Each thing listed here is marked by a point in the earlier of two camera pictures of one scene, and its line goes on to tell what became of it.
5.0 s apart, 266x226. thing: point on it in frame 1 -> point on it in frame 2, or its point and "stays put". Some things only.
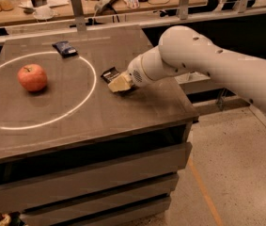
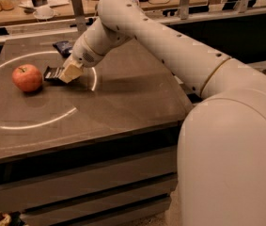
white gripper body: (135, 72) -> (83, 55)
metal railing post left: (78, 11) stays put
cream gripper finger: (122, 83) -> (70, 71)
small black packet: (65, 49) stays put
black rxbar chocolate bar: (110, 74) -> (52, 72)
